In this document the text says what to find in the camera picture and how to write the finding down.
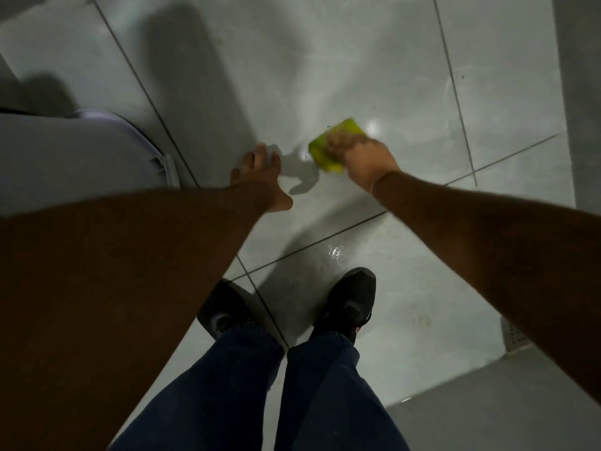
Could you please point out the person's left middle finger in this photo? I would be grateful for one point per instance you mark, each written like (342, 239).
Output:
(261, 159)

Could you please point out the white toilet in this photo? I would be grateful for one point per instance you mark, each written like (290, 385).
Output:
(70, 159)

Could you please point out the person's left hand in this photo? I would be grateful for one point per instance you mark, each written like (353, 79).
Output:
(260, 180)

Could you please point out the person's right black shoe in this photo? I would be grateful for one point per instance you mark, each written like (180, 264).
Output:
(350, 295)

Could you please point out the metal floor drain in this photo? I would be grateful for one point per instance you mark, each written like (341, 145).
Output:
(513, 333)

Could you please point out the person's left thumb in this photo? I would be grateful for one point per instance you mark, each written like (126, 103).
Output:
(283, 199)

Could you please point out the person's right fingers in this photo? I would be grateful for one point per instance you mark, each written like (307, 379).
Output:
(340, 144)

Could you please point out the person's right leg blue jeans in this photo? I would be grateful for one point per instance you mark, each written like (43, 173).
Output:
(328, 399)

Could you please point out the person's leg blue jeans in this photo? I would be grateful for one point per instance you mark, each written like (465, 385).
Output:
(211, 389)
(328, 399)

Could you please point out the person's left black shoe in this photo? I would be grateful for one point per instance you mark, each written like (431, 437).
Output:
(225, 302)

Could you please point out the person's left little finger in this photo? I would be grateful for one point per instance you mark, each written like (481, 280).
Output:
(234, 175)

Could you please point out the yellow-green sponge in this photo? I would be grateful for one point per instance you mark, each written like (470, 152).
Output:
(324, 152)

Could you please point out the person's left leg blue jeans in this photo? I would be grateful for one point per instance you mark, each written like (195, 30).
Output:
(211, 389)

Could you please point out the person's right hand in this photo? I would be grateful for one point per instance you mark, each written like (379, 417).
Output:
(366, 162)

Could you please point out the person's right forearm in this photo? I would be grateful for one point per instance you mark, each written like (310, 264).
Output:
(507, 248)

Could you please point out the person's left forearm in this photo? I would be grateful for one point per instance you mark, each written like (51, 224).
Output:
(117, 295)

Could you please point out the person's black shoe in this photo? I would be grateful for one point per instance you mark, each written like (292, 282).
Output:
(225, 302)
(350, 295)

